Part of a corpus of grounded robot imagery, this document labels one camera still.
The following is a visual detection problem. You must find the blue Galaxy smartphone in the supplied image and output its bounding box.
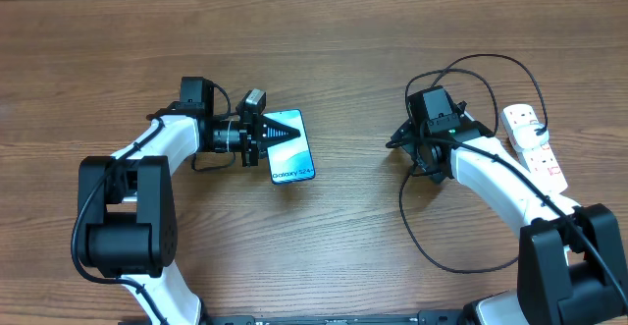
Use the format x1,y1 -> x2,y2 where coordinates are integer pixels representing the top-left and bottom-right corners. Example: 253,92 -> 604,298
264,109 -> 316,185

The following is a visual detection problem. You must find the black USB charging cable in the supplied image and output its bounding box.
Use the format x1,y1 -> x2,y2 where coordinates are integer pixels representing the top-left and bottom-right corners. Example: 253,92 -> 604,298
397,53 -> 550,274

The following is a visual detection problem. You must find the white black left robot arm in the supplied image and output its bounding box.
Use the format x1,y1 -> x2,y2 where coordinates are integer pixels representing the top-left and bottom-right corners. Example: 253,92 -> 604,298
71,77 -> 315,324

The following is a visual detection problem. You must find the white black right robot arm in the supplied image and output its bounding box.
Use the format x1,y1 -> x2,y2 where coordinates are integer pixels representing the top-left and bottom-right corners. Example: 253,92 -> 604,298
387,85 -> 627,324

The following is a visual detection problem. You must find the white charger plug adapter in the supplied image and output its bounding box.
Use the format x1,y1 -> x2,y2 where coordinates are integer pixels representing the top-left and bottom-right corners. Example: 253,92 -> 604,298
509,123 -> 550,152

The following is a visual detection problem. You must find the white power strip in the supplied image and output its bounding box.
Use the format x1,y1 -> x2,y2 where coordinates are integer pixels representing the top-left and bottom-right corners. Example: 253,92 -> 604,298
500,104 -> 568,193

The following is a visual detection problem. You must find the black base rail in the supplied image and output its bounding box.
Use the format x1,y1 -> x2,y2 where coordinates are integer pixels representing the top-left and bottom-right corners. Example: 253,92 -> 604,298
203,309 -> 474,325

